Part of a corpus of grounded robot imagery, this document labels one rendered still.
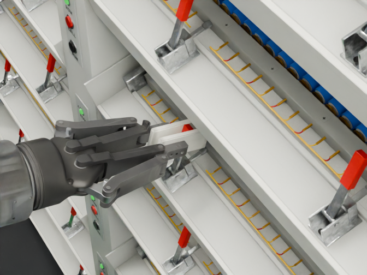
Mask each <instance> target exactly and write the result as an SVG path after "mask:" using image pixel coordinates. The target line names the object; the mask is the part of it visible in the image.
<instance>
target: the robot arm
mask: <svg viewBox="0 0 367 275"><path fill-rule="evenodd" d="M184 124H190V126H191V127H192V128H193V130H189V131H185V132H182V129H183V127H184ZM150 125H151V123H150V122H149V121H148V120H143V123H142V125H140V124H139V123H137V119H136V118H135V117H123V118H111V119H99V120H92V121H80V122H73V121H65V120H58V121H56V124H55V132H54V137H53V138H51V139H50V140H49V139H47V138H44V137H42V138H38V139H34V140H29V141H25V142H21V143H18V144H16V145H15V144H14V143H13V142H11V141H9V140H0V227H3V226H7V225H10V224H14V223H18V222H21V221H24V220H26V219H28V218H29V217H30V215H31V213H32V211H36V210H39V209H42V208H46V207H50V206H53V205H57V204H60V203H61V202H62V201H64V200H65V199H66V198H68V197H70V196H86V195H88V194H90V195H92V196H94V197H95V198H98V199H99V200H100V206H101V207H102V208H109V207H110V206H111V205H112V204H113V203H114V202H115V201H116V199H117V198H119V197H121V196H124V195H126V194H128V193H130V192H132V191H134V190H136V189H138V188H140V187H142V186H144V185H146V184H148V183H150V182H152V181H155V180H157V179H159V178H161V177H163V176H164V175H165V171H166V168H167V163H168V160H171V159H175V158H179V157H183V156H185V155H186V153H187V152H189V151H194V150H198V149H201V148H204V147H205V145H206V142H207V139H206V138H205V137H203V135H202V134H201V133H200V132H199V130H198V129H197V128H196V127H195V126H194V125H193V124H192V123H191V121H190V120H189V119H186V120H183V121H178V122H175V123H171V124H170V123H169V122H163V123H159V124H155V125H151V126H150ZM124 127H126V129H123V128H124ZM147 142H148V144H147V146H145V145H146V143H147ZM144 146H145V147H144ZM112 176H114V177H112ZM111 177H112V178H111ZM110 178H111V179H110ZM109 179H110V180H109ZM98 182H102V183H98ZM97 183H98V184H97Z"/></svg>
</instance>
